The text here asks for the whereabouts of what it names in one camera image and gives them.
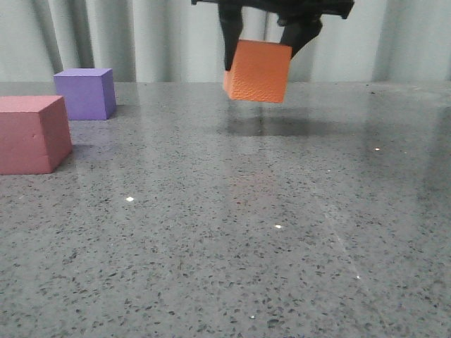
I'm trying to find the purple foam cube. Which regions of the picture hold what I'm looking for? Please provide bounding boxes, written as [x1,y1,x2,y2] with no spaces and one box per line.
[54,68,116,120]

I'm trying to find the grey-green curtain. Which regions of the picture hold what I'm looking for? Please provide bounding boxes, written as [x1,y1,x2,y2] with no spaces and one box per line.
[1,1,450,82]

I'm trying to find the red foam cube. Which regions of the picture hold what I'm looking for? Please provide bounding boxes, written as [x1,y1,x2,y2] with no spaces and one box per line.
[1,96,73,175]

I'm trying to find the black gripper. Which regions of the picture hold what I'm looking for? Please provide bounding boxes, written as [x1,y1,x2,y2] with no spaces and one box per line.
[206,0,354,71]

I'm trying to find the orange foam cube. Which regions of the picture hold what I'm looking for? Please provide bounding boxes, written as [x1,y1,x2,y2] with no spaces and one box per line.
[223,39,292,103]

